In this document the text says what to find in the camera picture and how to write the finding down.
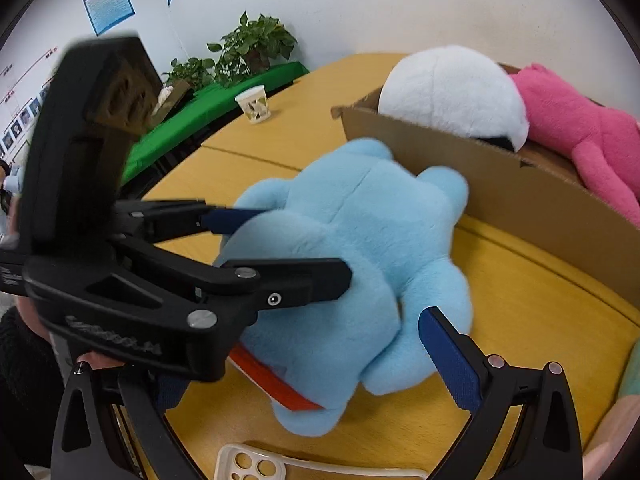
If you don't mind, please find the person's left hand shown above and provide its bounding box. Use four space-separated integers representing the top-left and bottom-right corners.
75 351 128 367

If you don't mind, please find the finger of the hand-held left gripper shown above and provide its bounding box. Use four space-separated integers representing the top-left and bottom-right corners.
114 199 261 247
114 240 354 323

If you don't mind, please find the light blue plush toy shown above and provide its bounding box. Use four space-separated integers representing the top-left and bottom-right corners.
214 136 475 436

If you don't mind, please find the pink plush toy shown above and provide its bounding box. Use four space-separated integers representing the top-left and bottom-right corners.
509 62 640 228

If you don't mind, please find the brown cardboard box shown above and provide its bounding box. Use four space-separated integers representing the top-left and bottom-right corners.
331 62 640 321

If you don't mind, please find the person's left forearm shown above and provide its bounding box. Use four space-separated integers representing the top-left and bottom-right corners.
0 305 68 466

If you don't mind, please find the wall photo board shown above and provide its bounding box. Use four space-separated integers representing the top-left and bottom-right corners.
0 45 57 161

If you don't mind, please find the large potted green plant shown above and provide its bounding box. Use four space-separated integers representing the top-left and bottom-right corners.
207 10 298 81

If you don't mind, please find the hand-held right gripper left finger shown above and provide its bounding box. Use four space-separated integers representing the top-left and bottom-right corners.
50 362 201 480

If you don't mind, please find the small potted green plant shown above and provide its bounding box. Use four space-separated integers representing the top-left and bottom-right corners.
162 56 217 91

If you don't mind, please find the white round plush toy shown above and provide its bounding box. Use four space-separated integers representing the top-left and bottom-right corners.
377 45 531 152

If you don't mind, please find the leaf print paper cup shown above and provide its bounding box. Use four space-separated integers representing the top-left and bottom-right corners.
235 85 272 125

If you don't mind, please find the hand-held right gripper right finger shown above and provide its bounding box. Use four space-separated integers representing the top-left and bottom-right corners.
419 306 585 480

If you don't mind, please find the white plastic perforated piece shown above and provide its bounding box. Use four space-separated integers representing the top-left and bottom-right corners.
215 442 431 480

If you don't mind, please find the blue framed wall poster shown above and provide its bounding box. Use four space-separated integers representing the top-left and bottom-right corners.
82 0 137 36

